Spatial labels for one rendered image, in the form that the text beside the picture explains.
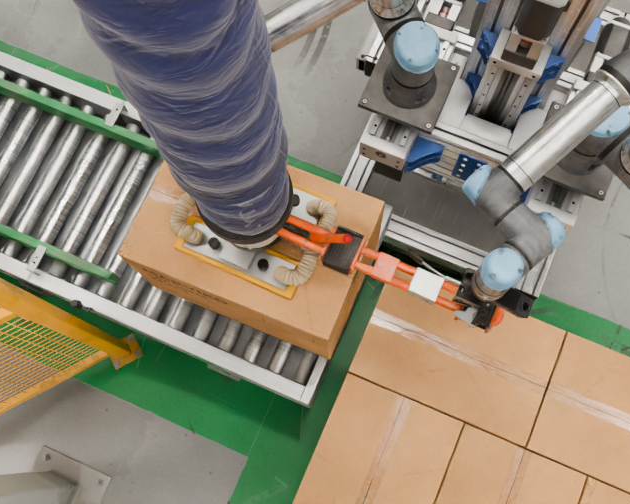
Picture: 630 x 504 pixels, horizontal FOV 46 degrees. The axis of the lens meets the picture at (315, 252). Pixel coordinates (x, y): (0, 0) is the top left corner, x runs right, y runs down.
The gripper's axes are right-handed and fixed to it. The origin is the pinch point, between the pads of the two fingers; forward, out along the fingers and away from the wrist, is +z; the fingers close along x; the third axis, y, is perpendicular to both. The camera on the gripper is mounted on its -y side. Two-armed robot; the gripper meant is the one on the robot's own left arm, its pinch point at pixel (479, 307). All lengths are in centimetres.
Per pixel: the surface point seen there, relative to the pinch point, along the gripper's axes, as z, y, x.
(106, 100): 61, 138, -32
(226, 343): 66, 64, 27
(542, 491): 67, -44, 28
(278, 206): -19, 50, 2
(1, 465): 122, 133, 99
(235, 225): -20, 57, 10
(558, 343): 66, -34, -17
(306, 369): 66, 37, 24
